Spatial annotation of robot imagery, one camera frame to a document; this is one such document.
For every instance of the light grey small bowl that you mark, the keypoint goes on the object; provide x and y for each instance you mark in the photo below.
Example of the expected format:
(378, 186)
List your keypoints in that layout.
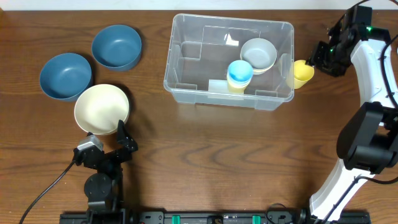
(260, 53)

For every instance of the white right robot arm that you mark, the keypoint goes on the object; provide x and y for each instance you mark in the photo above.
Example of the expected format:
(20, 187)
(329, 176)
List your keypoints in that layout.
(368, 143)

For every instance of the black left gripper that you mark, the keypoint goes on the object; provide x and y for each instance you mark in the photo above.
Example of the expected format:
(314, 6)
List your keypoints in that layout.
(125, 142)

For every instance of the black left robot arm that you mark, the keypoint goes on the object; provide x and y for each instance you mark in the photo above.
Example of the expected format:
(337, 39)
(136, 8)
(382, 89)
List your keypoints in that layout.
(104, 188)

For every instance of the clear plastic storage container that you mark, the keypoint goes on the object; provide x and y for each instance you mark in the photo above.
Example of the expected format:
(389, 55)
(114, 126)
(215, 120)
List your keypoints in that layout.
(201, 49)

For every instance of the pink cup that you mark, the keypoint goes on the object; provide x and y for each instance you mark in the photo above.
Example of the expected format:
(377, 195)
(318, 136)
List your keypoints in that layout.
(238, 84)

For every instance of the light blue cup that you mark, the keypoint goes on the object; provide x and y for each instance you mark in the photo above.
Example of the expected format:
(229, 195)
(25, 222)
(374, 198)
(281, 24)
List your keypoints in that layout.
(240, 70)

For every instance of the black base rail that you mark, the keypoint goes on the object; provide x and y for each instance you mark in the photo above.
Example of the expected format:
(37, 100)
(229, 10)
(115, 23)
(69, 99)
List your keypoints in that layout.
(277, 216)

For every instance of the yellow cup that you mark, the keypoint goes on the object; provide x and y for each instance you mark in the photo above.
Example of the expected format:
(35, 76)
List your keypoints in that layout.
(236, 89)
(302, 73)

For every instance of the yellow cup front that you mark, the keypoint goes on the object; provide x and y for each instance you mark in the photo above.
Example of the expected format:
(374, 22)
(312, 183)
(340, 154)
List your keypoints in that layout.
(236, 89)

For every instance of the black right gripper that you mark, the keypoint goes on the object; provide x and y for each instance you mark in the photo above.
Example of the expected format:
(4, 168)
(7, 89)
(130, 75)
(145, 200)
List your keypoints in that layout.
(318, 55)

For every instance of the cream bowl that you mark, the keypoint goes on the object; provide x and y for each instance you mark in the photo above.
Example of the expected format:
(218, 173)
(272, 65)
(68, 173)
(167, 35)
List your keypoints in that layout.
(100, 108)

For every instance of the dark blue bowl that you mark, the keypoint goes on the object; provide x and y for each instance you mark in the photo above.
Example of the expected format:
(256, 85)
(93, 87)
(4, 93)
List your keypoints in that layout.
(66, 76)
(117, 47)

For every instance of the yellow small bowl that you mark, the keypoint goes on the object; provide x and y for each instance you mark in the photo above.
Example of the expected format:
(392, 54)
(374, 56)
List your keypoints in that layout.
(258, 71)

